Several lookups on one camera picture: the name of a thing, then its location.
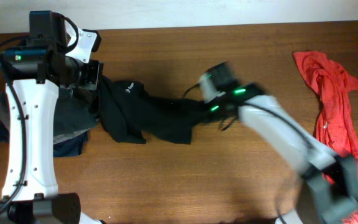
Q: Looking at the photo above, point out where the black shirt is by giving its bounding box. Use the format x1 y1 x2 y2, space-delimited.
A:
98 76 211 144

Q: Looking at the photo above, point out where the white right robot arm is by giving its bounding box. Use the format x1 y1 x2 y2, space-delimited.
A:
201 84 358 223

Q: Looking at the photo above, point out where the light grey folded garment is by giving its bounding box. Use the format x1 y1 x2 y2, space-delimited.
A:
0 91 88 144

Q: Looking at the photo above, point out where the navy folded garment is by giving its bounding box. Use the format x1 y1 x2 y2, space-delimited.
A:
0 123 89 157

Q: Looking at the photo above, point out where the dark grey folded garment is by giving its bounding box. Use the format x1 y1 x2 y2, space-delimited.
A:
53 88 99 137

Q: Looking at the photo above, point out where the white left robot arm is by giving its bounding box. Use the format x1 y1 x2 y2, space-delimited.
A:
0 44 99 223

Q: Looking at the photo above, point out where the red shirt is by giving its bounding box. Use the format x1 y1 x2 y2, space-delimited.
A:
293 51 358 223

